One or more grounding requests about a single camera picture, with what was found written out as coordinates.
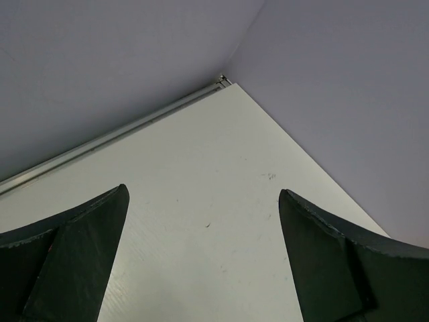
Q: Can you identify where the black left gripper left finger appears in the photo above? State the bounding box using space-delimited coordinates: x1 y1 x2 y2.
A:
1 184 129 321

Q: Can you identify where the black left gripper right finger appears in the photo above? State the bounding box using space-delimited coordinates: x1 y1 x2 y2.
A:
279 190 428 321

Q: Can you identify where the aluminium table edge rail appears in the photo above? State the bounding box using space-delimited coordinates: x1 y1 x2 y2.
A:
1 75 233 196

